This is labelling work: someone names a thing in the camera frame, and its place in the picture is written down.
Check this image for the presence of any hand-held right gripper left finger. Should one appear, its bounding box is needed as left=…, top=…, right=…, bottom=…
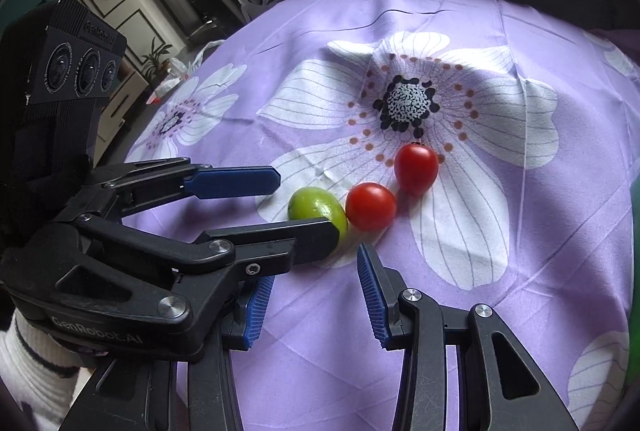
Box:
left=59, top=275, right=277, bottom=431

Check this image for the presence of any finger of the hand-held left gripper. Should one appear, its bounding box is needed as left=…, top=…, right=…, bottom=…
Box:
left=82, top=157, right=282, bottom=212
left=49, top=217, right=342, bottom=326

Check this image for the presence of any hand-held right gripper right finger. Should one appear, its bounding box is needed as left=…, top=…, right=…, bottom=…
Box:
left=356, top=243, right=581, bottom=431

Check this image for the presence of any green round fruit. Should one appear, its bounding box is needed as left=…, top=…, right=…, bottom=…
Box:
left=287, top=187, right=349, bottom=237

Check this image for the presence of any red cherry tomato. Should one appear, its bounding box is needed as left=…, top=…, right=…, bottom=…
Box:
left=394, top=143, right=440, bottom=196
left=345, top=182, right=398, bottom=232

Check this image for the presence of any white sleeve left forearm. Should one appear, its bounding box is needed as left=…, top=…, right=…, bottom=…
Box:
left=0, top=308, right=98, bottom=431

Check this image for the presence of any white cabinet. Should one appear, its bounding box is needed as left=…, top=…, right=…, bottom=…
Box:
left=95, top=71, right=151, bottom=152

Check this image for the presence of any green potted plant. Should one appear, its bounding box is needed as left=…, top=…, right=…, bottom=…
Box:
left=140, top=36, right=173, bottom=82

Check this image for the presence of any white and red bag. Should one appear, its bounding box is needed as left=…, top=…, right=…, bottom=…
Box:
left=147, top=58, right=193, bottom=104

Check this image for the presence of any white plastic bag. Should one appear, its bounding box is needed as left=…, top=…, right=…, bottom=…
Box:
left=187, top=38, right=226, bottom=76

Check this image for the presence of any purple floral tablecloth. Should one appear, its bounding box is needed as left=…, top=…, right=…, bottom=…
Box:
left=122, top=0, right=640, bottom=431

